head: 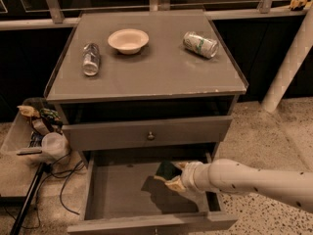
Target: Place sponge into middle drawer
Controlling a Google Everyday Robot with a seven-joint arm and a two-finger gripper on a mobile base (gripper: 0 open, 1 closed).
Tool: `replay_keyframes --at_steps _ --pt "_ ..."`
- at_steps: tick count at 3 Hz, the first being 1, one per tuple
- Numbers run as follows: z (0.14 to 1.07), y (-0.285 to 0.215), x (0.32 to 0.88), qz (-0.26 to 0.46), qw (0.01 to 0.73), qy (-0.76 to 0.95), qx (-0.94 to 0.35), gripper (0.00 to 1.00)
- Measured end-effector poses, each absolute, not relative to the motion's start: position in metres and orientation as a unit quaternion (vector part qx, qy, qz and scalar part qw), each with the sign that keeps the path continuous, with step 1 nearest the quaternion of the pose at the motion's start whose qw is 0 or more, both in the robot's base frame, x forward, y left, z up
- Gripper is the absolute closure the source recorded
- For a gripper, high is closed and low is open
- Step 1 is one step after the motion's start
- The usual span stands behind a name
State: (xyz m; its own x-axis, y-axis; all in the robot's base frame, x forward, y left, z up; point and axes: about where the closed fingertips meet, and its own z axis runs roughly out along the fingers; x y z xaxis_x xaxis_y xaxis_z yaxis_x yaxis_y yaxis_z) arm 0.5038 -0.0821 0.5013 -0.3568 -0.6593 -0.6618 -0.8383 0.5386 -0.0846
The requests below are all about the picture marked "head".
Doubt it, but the grey upper drawer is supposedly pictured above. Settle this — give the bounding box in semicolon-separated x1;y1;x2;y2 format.
63;116;232;151

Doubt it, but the green and yellow sponge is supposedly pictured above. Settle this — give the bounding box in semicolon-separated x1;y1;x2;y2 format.
154;161;182;182

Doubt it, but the round metal drawer knob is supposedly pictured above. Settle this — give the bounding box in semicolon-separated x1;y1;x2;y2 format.
147;132;156;141

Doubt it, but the grey drawer cabinet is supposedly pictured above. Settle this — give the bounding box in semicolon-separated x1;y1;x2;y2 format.
43;9;249;235

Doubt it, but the clear plastic bin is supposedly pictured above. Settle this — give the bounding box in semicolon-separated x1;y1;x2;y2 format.
0;97;69;199

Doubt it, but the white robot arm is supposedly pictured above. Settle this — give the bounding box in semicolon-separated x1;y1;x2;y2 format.
156;159;313;212

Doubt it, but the black cable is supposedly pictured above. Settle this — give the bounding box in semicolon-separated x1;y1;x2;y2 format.
0;149;86;230

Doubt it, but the yellow object on ledge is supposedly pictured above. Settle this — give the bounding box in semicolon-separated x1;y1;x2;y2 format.
290;0;311;11

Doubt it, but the clear plastic cup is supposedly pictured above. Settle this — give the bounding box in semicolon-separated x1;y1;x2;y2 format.
41;132;68;160

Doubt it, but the white diagonal pole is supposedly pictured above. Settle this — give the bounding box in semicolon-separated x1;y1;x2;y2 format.
261;8;313;113

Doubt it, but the green and white can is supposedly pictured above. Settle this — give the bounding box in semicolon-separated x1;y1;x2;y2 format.
183;31;219;59

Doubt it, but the green snack bag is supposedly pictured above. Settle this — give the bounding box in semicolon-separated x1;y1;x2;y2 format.
39;108;63;126

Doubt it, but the black tripod leg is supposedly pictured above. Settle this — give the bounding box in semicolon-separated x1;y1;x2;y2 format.
10;163;46;235

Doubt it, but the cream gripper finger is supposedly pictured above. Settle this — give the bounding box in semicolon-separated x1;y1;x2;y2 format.
173;162;188;169
165;176;186;192

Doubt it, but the open grey lower drawer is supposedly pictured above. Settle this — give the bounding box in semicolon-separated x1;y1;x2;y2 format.
67;149;237;235

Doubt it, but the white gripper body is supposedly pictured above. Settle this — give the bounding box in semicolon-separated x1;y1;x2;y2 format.
181;162;203;192

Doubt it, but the white bowl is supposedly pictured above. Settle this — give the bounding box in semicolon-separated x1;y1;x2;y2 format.
108;28;149;55

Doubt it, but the metal railing frame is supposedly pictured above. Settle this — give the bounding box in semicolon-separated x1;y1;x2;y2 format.
0;0;313;31

